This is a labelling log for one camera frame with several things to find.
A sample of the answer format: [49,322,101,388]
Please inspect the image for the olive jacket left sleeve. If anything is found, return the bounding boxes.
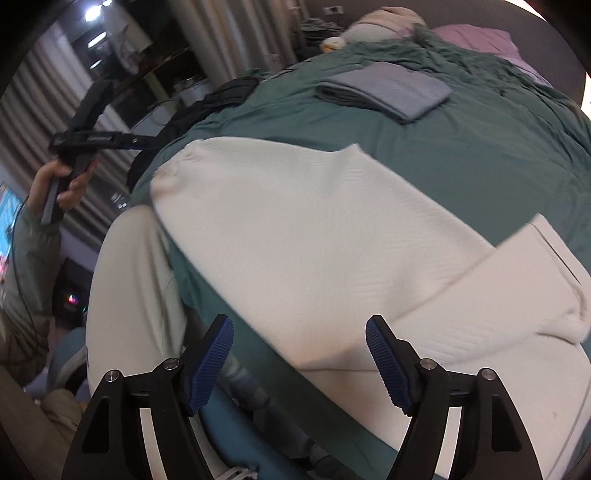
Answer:
[1,207,61,387]

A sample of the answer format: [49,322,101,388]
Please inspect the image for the person's left hand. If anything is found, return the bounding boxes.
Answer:
[26,159,98,217]

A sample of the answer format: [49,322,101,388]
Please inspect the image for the folded grey blue garment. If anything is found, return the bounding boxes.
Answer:
[315,62,452,123]

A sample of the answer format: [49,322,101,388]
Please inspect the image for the green bed duvet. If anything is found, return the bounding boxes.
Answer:
[132,28,590,479]

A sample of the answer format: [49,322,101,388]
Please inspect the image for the cream white knit pants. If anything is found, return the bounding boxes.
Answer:
[151,137,590,479]

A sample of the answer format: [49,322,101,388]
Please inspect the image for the wall mounted tv screen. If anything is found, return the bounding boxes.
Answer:
[0,182,23,278]

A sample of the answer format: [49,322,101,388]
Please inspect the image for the black garment on bed edge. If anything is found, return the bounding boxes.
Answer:
[126,75,259,192]

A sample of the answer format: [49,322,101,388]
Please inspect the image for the pink pillow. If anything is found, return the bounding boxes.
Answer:
[433,24,551,87]

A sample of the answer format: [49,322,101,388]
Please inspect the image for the dark window with reflections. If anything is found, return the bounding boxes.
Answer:
[57,1,202,127]

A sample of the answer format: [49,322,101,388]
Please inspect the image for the grey striped curtain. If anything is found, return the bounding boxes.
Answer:
[0,0,299,250]

